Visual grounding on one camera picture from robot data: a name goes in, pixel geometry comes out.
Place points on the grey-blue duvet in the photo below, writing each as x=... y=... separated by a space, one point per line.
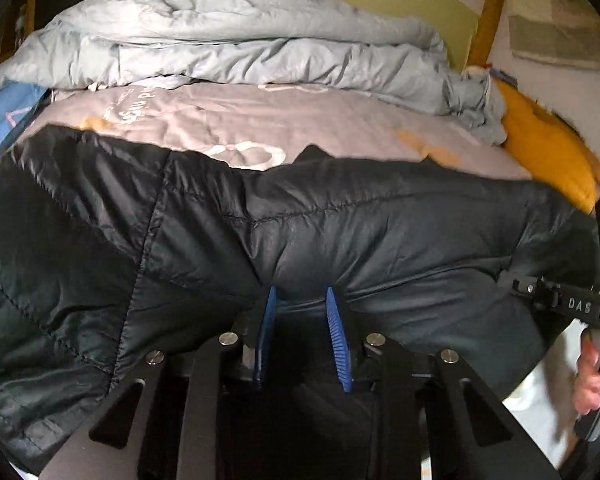
x=255 y=50

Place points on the person's right hand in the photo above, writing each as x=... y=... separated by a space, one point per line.
x=591 y=380

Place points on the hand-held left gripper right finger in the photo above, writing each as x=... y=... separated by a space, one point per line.
x=337 y=340

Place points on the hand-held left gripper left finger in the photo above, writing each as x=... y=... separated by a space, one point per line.
x=265 y=332

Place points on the yellow pillow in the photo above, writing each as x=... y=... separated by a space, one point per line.
x=545 y=150

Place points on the checkered hanging cloth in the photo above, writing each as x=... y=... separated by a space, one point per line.
x=555 y=25

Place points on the black puffer jacket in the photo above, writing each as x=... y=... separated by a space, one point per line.
x=330 y=220

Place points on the blue pillow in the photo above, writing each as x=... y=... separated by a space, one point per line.
x=5 y=120

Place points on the wooden bed frame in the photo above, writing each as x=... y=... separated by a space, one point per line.
x=487 y=20

